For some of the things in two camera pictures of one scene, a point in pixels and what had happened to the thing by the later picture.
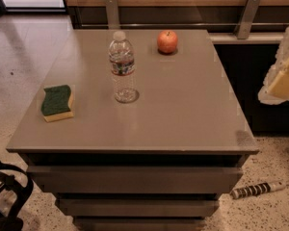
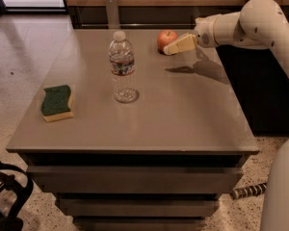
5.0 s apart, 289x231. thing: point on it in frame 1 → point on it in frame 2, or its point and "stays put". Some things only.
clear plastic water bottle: [121, 63] stays put
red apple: [168, 41] stays put
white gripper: [284, 81] → [203, 33]
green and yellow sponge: [58, 103] stays put
